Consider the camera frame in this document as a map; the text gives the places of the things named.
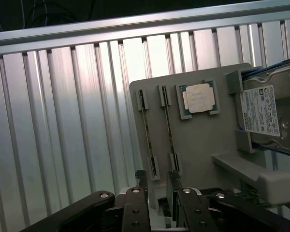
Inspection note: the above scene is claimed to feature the grey parts rack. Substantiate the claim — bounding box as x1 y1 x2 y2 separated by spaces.
129 62 290 229

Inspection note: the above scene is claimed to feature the silver CPU chip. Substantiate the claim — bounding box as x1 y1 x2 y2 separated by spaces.
178 83 215 115

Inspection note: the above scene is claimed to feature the hard disk in blue carrier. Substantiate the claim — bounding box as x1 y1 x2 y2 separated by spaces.
236 53 290 158

